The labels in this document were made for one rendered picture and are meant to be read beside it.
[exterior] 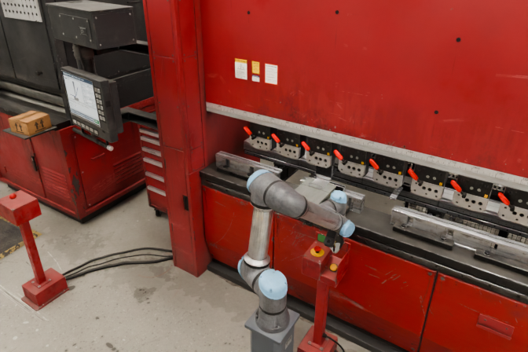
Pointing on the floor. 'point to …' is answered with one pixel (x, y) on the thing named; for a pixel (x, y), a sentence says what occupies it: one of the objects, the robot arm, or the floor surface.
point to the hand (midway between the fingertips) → (334, 251)
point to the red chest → (152, 167)
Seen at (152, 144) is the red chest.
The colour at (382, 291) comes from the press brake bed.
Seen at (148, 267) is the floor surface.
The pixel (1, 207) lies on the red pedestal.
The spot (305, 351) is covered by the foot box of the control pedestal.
